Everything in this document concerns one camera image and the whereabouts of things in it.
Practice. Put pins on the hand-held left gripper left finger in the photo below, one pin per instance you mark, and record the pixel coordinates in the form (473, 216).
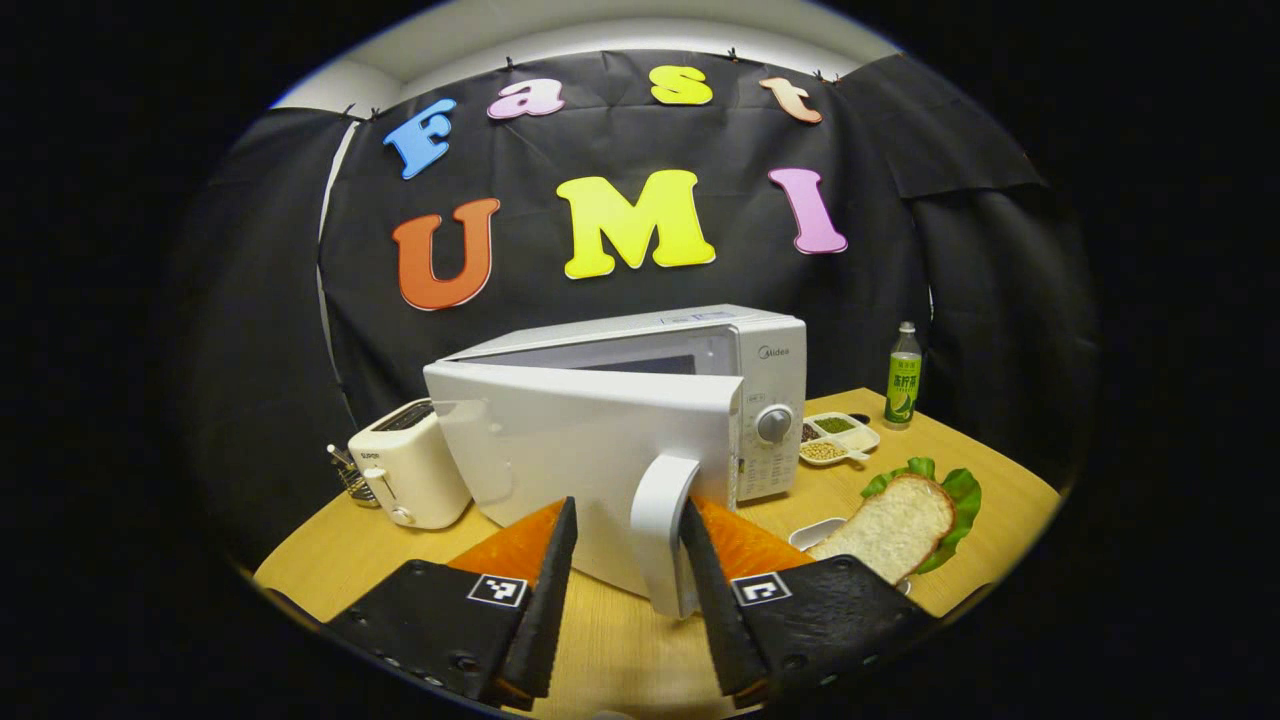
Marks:
(545, 620)

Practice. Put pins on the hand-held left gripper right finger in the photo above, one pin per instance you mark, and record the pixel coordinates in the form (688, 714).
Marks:
(720, 620)

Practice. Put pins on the white microwave oven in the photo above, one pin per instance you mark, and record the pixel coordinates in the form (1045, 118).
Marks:
(560, 440)

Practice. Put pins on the bread and lettuce sandwich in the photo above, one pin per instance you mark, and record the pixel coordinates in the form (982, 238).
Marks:
(890, 525)

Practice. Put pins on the white plastic tray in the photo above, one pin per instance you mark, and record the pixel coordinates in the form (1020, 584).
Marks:
(815, 532)

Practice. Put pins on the divided white grain dish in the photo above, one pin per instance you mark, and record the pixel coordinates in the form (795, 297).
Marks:
(825, 450)

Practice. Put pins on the cream white toaster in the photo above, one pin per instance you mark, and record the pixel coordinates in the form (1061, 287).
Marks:
(410, 470)

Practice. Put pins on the green label drink bottle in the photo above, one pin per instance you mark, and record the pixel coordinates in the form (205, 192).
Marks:
(903, 385)

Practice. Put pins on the black backdrop cloth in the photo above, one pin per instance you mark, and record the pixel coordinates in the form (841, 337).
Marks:
(700, 290)

